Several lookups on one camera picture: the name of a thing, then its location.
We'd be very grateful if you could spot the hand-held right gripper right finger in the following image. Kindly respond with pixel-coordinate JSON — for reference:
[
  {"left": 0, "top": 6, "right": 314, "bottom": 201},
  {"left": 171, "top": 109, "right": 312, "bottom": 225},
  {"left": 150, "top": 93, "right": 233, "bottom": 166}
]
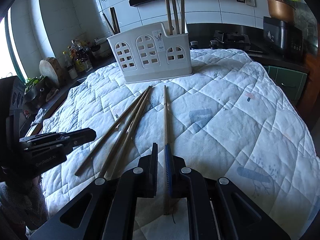
[{"left": 164, "top": 144, "right": 292, "bottom": 240}]

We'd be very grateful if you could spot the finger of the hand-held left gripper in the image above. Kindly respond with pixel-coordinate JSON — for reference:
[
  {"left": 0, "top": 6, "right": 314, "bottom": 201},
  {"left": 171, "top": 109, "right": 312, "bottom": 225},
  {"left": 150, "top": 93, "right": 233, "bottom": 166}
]
[
  {"left": 22, "top": 140, "right": 75, "bottom": 158},
  {"left": 19, "top": 127, "right": 97, "bottom": 147}
]

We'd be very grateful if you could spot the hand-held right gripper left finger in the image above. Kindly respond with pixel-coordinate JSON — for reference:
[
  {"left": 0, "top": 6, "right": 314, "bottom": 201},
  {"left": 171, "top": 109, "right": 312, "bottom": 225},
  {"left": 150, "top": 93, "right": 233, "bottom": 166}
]
[{"left": 29, "top": 142, "right": 159, "bottom": 240}]

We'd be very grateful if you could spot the white plastic utensil holder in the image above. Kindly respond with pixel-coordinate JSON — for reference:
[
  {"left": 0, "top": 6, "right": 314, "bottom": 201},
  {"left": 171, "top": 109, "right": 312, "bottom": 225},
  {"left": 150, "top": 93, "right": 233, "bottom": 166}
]
[{"left": 107, "top": 22, "right": 193, "bottom": 84}]

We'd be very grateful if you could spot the person's left forearm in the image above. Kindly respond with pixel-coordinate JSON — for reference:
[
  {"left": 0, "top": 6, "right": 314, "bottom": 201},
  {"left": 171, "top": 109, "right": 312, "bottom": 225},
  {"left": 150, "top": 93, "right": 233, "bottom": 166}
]
[{"left": 0, "top": 180, "right": 48, "bottom": 230}]

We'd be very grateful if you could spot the white dish towel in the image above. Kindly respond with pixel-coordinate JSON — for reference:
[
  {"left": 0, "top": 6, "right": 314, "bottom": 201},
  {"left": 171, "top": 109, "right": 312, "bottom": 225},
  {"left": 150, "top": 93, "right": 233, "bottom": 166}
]
[{"left": 30, "top": 108, "right": 47, "bottom": 128}]

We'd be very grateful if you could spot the ginger root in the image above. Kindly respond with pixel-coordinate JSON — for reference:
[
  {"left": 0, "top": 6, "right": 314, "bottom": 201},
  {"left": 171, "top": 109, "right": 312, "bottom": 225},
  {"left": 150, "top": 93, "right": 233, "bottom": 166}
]
[{"left": 46, "top": 87, "right": 60, "bottom": 100}]

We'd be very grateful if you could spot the metal bowl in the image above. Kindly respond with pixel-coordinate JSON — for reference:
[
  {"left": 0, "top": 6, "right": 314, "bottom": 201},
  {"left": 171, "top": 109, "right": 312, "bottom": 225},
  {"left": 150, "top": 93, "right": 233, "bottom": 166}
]
[{"left": 24, "top": 81, "right": 48, "bottom": 103}]

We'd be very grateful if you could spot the small white jar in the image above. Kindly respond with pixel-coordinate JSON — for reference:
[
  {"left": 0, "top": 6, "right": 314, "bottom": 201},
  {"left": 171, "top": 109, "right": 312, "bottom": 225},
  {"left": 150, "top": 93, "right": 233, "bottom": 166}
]
[{"left": 67, "top": 66, "right": 78, "bottom": 80}]

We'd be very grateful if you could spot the yellow label jar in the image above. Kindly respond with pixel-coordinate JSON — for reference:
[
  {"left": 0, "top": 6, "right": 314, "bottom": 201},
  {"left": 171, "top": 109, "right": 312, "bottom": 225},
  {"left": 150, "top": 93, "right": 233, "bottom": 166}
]
[{"left": 75, "top": 57, "right": 87, "bottom": 72}]

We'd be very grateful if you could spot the white quilted blanket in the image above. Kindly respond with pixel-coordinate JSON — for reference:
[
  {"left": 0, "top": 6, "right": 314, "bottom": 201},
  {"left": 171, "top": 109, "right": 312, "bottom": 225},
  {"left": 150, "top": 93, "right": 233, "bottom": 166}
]
[{"left": 41, "top": 49, "right": 317, "bottom": 240}]

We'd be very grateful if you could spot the round wooden cutting board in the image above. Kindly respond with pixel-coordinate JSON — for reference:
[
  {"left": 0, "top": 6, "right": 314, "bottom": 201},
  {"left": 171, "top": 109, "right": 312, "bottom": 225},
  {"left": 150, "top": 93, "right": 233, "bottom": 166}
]
[{"left": 39, "top": 57, "right": 63, "bottom": 88}]

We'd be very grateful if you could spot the oil bottle yellow cap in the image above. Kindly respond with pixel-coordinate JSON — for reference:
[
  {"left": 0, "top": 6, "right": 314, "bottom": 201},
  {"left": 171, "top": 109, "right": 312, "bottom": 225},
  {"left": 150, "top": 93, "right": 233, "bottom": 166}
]
[{"left": 62, "top": 51, "right": 72, "bottom": 68}]

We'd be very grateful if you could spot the dark sauce bottle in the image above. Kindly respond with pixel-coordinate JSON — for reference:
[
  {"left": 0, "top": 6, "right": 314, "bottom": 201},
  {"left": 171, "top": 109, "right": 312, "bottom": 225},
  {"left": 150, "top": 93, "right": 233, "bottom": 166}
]
[{"left": 70, "top": 39, "right": 83, "bottom": 63}]

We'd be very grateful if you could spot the metal pot with lid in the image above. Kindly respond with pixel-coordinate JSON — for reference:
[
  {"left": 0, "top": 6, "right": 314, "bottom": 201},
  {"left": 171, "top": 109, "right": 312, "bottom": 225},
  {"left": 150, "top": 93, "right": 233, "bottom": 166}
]
[{"left": 90, "top": 37, "right": 112, "bottom": 59}]

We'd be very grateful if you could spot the window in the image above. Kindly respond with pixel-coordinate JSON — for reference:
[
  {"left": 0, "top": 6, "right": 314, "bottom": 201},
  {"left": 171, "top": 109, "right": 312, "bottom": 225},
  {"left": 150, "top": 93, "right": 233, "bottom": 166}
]
[{"left": 0, "top": 7, "right": 27, "bottom": 80}]

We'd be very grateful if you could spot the black gas stove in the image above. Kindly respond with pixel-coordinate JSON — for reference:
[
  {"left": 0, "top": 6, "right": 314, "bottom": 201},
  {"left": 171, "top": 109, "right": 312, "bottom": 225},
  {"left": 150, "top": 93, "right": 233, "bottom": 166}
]
[{"left": 189, "top": 30, "right": 267, "bottom": 54}]

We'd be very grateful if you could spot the green base cabinet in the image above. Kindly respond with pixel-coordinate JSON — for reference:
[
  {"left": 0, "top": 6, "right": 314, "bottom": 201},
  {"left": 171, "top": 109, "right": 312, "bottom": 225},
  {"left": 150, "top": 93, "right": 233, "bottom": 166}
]
[{"left": 262, "top": 65, "right": 309, "bottom": 108}]

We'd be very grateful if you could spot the black rice cooker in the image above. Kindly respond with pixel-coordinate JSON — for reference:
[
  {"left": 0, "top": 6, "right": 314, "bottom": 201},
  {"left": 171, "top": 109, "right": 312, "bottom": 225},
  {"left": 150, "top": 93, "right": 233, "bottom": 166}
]
[{"left": 262, "top": 16, "right": 304, "bottom": 60}]

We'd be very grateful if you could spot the copper-coloured cooker pot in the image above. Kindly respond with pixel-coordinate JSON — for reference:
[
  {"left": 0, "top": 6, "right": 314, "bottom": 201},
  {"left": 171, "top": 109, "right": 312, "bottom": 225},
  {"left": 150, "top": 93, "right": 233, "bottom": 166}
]
[{"left": 266, "top": 0, "right": 297, "bottom": 23}]

